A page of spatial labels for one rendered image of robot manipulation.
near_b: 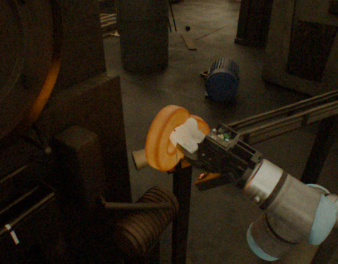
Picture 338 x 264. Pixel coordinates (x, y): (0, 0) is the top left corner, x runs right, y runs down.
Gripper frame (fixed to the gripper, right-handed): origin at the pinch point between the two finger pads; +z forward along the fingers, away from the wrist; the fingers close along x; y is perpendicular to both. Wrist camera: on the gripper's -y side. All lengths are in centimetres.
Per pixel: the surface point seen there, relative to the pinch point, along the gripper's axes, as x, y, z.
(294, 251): -26, -38, -48
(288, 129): -47, -11, -24
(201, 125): -19.6, -8.8, -1.3
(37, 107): 19.5, 3.6, 20.9
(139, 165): -2.0, -20.0, 6.6
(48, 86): 16.1, 6.7, 21.8
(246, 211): -64, -78, -33
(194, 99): -168, -102, 54
